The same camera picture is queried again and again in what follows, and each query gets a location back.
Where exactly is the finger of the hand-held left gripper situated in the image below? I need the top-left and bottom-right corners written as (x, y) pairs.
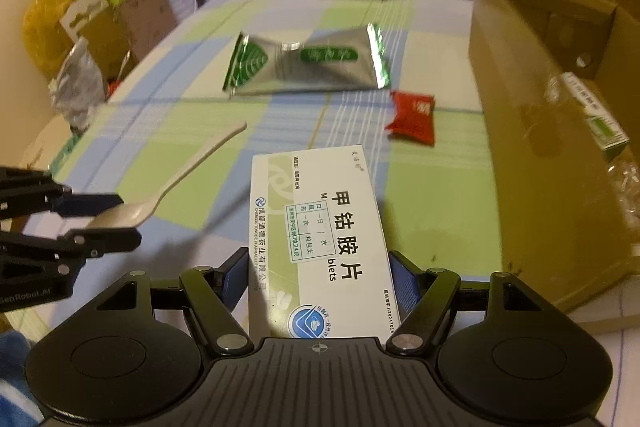
top-left (0, 227), bottom-right (143, 314)
top-left (0, 165), bottom-right (125, 219)

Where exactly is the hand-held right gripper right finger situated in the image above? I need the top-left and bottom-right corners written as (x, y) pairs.
top-left (385, 251), bottom-right (546, 355)

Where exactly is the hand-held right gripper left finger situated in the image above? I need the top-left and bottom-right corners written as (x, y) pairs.
top-left (95, 247), bottom-right (256, 355)

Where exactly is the white plastic spoon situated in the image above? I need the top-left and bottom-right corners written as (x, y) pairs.
top-left (86, 121), bottom-right (249, 231)

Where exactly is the white medicine box blue logo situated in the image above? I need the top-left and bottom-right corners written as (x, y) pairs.
top-left (248, 145), bottom-right (397, 341)

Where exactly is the brown cardboard box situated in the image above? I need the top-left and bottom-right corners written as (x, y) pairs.
top-left (466, 0), bottom-right (640, 314)

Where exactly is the white green spray medicine box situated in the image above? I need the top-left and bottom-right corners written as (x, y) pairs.
top-left (559, 72), bottom-right (631, 158)

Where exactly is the plaid cloth covered desktop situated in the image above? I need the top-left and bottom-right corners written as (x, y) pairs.
top-left (19, 0), bottom-right (507, 344)

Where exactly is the crumpled silver bag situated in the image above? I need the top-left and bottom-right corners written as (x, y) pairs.
top-left (49, 38), bottom-right (109, 134)

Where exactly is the red sachet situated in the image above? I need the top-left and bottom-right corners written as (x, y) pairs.
top-left (384, 90), bottom-right (437, 144)

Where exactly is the blue cloth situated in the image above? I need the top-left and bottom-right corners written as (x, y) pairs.
top-left (0, 329), bottom-right (37, 427)

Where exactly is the yellow plastic bag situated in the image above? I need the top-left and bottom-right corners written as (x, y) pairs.
top-left (22, 0), bottom-right (77, 78)

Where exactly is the plain cardboard carton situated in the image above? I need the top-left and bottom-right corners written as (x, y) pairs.
top-left (114, 0), bottom-right (179, 64)

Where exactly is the green silver foil pouch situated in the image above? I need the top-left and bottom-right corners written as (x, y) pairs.
top-left (221, 23), bottom-right (392, 98)

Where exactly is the silver blister pack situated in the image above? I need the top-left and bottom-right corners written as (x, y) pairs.
top-left (606, 156), bottom-right (640, 229)

